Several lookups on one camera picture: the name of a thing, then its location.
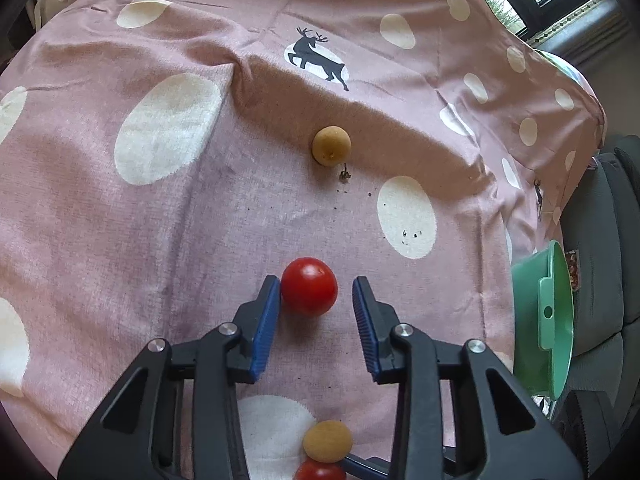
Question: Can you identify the red cherry tomato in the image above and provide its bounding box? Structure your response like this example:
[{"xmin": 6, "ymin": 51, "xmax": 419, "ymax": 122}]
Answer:
[
  {"xmin": 281, "ymin": 257, "xmax": 339, "ymax": 317},
  {"xmin": 294, "ymin": 458, "xmax": 347, "ymax": 480}
]

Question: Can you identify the pink polka dot blanket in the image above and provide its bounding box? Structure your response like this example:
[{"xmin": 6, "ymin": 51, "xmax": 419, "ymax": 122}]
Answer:
[{"xmin": 0, "ymin": 0, "xmax": 608, "ymax": 480}]

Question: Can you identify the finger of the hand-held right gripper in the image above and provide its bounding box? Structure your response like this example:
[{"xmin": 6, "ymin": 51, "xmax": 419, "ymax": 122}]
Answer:
[{"xmin": 342, "ymin": 452, "xmax": 397, "ymax": 480}]

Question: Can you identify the clear box of dried petals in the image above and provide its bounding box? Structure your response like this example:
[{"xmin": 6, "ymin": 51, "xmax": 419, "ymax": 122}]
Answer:
[{"xmin": 564, "ymin": 250, "xmax": 582, "ymax": 291}]

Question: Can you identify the grey sofa cushion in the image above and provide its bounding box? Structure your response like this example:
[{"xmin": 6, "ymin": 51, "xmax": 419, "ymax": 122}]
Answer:
[
  {"xmin": 547, "ymin": 330, "xmax": 640, "ymax": 480},
  {"xmin": 560, "ymin": 132, "xmax": 640, "ymax": 361}
]

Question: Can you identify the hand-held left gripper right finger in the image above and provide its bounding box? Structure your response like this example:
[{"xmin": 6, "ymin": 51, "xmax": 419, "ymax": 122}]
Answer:
[{"xmin": 351, "ymin": 275, "xmax": 586, "ymax": 480}]

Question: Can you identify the green plastic bowl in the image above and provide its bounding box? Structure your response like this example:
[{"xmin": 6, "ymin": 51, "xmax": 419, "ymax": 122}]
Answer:
[{"xmin": 510, "ymin": 239, "xmax": 576, "ymax": 401}]

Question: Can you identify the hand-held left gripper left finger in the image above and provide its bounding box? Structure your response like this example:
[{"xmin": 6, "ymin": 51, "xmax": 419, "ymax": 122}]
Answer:
[{"xmin": 57, "ymin": 275, "xmax": 282, "ymax": 480}]

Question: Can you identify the brown longan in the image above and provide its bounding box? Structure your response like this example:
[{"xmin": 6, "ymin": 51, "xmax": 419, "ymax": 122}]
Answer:
[
  {"xmin": 312, "ymin": 126, "xmax": 352, "ymax": 165},
  {"xmin": 303, "ymin": 420, "xmax": 353, "ymax": 462}
]

